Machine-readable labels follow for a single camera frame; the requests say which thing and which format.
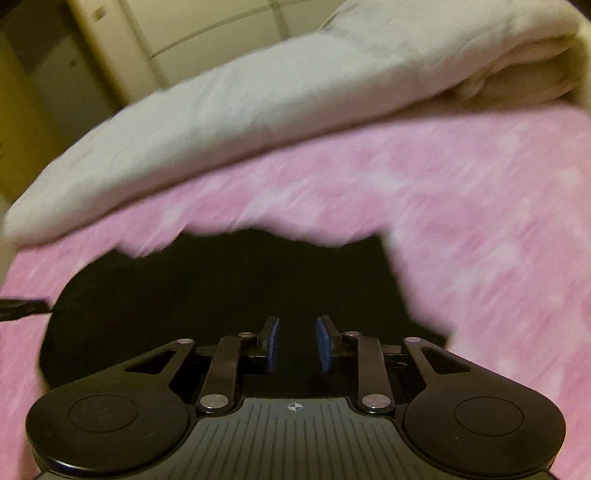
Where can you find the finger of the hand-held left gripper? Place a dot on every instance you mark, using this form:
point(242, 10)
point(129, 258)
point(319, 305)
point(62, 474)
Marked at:
point(23, 308)

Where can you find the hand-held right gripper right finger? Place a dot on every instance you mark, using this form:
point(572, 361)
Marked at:
point(323, 345)

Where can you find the black zip jacket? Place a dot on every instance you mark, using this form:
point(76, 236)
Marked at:
point(221, 286)

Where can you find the white quilt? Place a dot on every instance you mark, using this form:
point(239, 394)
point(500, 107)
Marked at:
point(277, 115)

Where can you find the pink floral blanket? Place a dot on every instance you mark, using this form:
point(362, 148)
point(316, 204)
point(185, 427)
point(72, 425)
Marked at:
point(485, 230)

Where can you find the white wardrobe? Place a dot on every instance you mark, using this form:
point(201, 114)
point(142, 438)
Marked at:
point(207, 27)

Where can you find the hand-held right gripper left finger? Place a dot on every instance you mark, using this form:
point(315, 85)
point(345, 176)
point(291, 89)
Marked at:
point(273, 345)

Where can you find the cream padded headboard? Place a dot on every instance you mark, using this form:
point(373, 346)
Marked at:
point(582, 55)

